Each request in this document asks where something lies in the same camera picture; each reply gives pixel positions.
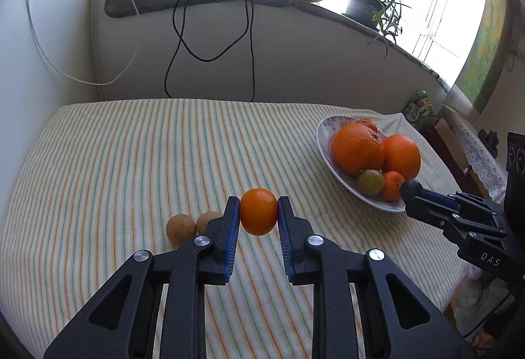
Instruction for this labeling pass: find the white lace cloth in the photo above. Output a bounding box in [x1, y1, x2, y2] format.
[443, 88, 509, 200]

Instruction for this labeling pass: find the green snack bag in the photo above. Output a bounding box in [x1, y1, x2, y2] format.
[404, 90, 435, 124]

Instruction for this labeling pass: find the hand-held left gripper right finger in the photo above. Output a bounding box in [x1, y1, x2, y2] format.
[277, 196, 478, 359]

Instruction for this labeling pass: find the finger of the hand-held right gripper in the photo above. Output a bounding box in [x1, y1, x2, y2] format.
[422, 190, 507, 220]
[405, 197, 509, 239]

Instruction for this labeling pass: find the small mandarin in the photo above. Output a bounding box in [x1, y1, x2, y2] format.
[239, 188, 279, 237]
[355, 118, 379, 134]
[381, 171, 407, 202]

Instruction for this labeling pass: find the wall poster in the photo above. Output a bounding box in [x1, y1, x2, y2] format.
[455, 0, 513, 114]

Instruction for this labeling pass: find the small plum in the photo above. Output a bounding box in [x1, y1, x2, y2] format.
[400, 179, 424, 201]
[355, 169, 385, 196]

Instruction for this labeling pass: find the brown cardboard box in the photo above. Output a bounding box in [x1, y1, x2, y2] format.
[422, 117, 468, 179]

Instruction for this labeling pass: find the large smooth orange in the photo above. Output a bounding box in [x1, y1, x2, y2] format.
[381, 134, 422, 181]

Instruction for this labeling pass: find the black cable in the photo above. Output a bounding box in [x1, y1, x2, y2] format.
[164, 0, 256, 102]

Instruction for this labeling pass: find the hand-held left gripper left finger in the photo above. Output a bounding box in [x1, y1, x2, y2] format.
[43, 196, 242, 359]

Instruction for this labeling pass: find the large bumpy orange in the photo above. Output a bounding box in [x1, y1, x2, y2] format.
[331, 123, 386, 176]

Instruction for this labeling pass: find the brown kiwi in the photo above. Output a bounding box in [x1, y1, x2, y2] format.
[166, 213, 196, 250]
[196, 211, 224, 236]

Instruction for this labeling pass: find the right brown kiwi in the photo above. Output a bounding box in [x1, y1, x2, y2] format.
[196, 211, 224, 236]

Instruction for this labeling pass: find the white plastic bag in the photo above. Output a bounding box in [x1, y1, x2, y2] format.
[453, 279, 513, 339]

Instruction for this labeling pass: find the floral white plate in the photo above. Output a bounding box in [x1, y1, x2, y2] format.
[316, 115, 423, 213]

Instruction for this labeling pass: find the potted green plant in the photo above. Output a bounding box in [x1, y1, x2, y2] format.
[328, 0, 412, 60]

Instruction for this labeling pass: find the left brown kiwi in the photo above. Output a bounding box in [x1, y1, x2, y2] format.
[166, 213, 196, 250]

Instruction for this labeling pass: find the striped cloth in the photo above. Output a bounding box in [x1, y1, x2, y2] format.
[0, 98, 472, 359]

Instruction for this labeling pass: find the white cable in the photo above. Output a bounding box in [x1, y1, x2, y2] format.
[25, 0, 140, 86]

